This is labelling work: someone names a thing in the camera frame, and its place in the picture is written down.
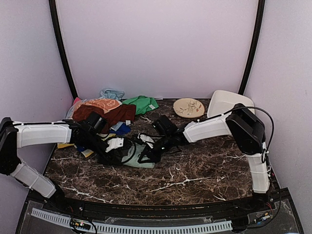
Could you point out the small green circuit board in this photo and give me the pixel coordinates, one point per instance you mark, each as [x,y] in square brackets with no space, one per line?
[79,225]

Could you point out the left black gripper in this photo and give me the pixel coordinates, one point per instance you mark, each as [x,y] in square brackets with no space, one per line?
[106,160]

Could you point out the left black frame post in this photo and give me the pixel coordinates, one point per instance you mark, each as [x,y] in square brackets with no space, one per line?
[61,48]

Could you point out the bright green towel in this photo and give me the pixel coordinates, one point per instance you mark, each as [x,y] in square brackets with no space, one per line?
[143,104]

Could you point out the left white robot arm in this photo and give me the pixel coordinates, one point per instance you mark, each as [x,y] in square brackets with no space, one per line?
[19,135]

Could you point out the right black frame post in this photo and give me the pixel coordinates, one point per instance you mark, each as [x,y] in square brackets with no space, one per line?
[253,46]

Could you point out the dark red towel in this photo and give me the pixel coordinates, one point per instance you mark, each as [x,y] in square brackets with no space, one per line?
[120,114]

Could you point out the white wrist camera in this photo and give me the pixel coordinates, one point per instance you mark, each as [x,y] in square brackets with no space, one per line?
[145,138]
[114,143]

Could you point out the royal blue towel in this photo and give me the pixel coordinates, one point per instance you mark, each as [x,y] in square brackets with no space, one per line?
[120,129]

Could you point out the white plastic tub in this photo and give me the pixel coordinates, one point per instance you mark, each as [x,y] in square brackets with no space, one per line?
[223,101]

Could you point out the white slotted cable duct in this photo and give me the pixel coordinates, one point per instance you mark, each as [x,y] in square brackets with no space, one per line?
[135,226]

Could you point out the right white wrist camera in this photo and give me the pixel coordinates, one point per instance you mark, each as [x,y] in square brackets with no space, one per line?
[145,138]

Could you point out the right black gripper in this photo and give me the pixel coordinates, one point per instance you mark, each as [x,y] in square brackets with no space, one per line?
[153,156]

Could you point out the black frame post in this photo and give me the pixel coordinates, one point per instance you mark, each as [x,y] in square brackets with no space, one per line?
[253,46]
[61,48]

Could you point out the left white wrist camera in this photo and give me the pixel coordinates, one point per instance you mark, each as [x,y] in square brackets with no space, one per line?
[114,143]

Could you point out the beige bird ceramic plate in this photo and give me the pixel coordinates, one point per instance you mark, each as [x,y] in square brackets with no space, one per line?
[188,108]

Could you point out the black front table rail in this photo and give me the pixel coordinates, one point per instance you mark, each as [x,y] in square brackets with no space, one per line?
[233,208]

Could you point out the white yellow patterned towel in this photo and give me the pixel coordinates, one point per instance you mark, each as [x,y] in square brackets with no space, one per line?
[84,151]

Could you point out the light blue towel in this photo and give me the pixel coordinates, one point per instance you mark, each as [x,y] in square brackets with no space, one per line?
[111,94]

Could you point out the mint green panda towel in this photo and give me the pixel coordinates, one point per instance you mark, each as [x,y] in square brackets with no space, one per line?
[131,158]

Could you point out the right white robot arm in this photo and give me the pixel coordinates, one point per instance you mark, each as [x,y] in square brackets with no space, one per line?
[239,122]

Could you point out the orange pink patterned towel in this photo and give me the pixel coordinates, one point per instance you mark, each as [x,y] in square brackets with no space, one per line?
[106,104]

